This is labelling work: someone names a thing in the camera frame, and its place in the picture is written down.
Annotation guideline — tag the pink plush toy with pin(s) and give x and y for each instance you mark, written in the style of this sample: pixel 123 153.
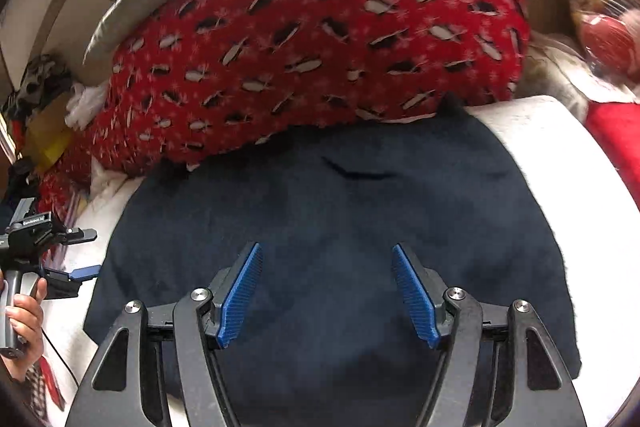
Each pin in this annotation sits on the pink plush toy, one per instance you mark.
pixel 607 39

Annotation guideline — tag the navy pinstriped zip jacket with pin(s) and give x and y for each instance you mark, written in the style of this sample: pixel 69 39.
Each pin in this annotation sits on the navy pinstriped zip jacket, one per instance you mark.
pixel 325 207

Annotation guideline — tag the yellow box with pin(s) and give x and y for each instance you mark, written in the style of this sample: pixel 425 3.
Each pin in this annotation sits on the yellow box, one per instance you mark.
pixel 47 139

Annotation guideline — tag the black and white patterned cloth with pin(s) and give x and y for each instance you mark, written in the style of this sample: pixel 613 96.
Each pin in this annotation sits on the black and white patterned cloth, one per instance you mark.
pixel 42 79

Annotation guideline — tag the white plastic bag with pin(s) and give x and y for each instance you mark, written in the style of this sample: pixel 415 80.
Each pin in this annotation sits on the white plastic bag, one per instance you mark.
pixel 87 104

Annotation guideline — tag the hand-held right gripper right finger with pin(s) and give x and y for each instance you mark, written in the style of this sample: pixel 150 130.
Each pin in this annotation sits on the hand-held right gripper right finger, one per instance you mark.
pixel 412 297

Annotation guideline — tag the red printed fleece blanket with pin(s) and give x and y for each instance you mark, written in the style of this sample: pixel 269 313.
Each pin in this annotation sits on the red printed fleece blanket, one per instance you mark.
pixel 300 32

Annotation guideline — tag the red plaid cloth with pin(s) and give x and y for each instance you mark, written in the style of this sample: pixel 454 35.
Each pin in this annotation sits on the red plaid cloth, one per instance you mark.
pixel 45 387

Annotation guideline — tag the beige furry cloth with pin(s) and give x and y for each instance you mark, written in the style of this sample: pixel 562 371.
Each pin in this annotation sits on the beige furry cloth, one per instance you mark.
pixel 555 77

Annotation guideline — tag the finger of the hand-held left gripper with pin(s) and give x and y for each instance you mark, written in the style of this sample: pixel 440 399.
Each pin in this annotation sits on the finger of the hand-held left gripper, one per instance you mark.
pixel 80 235
pixel 82 273

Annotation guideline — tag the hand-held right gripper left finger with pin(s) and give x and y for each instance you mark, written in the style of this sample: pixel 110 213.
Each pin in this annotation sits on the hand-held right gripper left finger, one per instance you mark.
pixel 242 297

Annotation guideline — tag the red pillow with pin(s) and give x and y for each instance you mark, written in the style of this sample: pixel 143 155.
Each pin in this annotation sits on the red pillow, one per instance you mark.
pixel 620 137

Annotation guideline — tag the person's left hand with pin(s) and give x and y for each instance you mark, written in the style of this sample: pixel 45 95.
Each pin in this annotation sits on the person's left hand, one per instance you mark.
pixel 30 332

